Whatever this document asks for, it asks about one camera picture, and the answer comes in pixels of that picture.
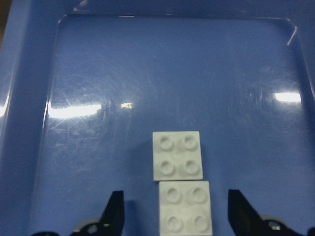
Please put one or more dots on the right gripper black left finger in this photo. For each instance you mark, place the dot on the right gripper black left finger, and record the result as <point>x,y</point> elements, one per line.
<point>113,218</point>

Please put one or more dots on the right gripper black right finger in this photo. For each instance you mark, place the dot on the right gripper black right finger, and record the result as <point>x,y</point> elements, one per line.
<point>243,218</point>

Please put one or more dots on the blue plastic tray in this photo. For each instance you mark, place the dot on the blue plastic tray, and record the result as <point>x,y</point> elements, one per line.
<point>85,83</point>

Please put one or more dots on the white square building block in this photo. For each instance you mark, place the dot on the white square building block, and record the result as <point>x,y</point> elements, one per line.
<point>184,208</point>
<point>177,156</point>

